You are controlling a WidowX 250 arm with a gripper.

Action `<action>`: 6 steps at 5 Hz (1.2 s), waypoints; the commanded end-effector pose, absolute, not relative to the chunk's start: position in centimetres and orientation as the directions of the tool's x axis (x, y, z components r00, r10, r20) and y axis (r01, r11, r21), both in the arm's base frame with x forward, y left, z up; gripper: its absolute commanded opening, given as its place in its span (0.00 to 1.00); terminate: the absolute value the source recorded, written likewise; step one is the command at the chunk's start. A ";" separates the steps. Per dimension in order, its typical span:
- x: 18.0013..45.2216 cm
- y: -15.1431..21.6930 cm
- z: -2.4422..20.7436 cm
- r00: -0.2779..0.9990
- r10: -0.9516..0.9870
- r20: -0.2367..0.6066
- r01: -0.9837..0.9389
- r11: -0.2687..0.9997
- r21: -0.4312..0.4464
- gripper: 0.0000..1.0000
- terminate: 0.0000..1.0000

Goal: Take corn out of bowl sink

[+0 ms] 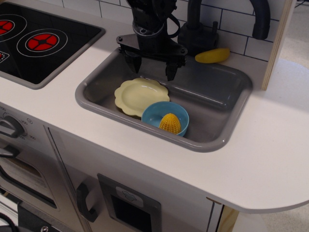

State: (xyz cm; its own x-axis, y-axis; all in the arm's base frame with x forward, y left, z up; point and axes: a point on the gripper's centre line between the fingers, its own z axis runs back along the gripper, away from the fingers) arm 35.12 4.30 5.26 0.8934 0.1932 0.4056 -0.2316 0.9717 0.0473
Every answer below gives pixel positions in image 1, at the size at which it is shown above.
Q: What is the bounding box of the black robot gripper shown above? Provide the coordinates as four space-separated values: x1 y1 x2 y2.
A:
116 19 187 81

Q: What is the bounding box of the yellow toy corn piece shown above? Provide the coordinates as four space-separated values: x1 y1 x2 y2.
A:
159 113 182 134

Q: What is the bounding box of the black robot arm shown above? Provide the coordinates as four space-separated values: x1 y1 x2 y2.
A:
116 0 187 81

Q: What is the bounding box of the blue plastic bowl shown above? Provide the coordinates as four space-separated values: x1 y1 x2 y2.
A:
141 101 189 136

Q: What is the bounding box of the grey toy sink basin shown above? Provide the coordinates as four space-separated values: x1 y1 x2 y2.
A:
75 50 252 152

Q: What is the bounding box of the pale yellow scalloped plate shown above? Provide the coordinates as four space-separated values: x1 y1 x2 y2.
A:
114 78 170 117

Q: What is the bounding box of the black toy faucet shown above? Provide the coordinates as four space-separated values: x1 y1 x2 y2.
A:
178 0 270 56

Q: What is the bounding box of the yellow toy banana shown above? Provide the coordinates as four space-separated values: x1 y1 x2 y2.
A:
195 48 230 64

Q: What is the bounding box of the black toy stovetop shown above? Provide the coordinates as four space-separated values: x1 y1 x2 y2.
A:
0 2 105 89

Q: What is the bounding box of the grey dishwasher panel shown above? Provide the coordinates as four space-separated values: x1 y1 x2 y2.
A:
97 174 162 232

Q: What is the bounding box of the wooden side panel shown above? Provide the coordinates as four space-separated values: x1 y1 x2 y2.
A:
261 0 296 91

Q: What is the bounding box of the grey oven knob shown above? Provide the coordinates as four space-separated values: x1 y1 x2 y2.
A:
0 116 25 138

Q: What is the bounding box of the black cabinet door handle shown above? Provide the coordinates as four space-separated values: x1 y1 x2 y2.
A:
76 183 98 222

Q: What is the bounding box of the grey oven door handle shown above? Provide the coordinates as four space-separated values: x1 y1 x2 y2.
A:
0 145 20 158

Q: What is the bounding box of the black cable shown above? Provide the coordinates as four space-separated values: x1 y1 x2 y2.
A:
0 212 17 232

